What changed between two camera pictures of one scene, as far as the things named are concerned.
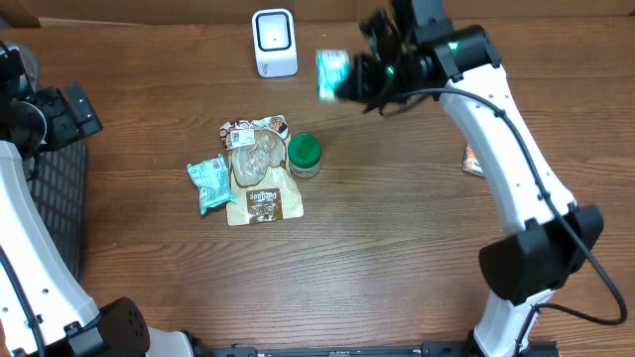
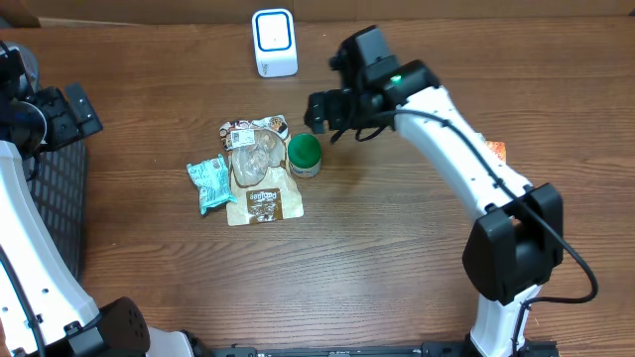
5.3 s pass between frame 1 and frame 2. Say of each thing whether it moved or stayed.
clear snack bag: stayed
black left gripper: stayed
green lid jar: stayed
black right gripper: moved
